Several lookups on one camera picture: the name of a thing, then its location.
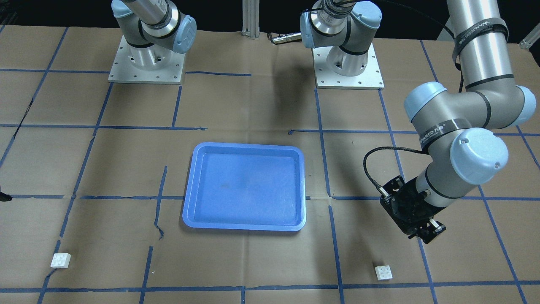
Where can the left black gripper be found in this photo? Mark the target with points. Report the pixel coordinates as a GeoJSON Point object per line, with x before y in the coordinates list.
{"type": "Point", "coordinates": [431, 233]}

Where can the white block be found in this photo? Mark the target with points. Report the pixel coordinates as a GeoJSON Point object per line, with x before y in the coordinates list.
{"type": "Point", "coordinates": [60, 260]}
{"type": "Point", "coordinates": [383, 272]}

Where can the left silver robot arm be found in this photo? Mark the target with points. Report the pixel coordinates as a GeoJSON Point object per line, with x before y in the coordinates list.
{"type": "Point", "coordinates": [453, 129]}

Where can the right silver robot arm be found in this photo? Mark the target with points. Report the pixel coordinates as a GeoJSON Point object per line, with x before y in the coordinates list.
{"type": "Point", "coordinates": [154, 30]}

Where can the blue plastic tray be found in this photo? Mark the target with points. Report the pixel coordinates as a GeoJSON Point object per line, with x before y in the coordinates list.
{"type": "Point", "coordinates": [246, 187]}

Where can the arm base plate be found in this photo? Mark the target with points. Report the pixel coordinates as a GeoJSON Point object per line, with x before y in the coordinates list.
{"type": "Point", "coordinates": [337, 70]}
{"type": "Point", "coordinates": [151, 65]}

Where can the aluminium frame post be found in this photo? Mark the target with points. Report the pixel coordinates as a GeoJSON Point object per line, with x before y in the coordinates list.
{"type": "Point", "coordinates": [251, 9]}

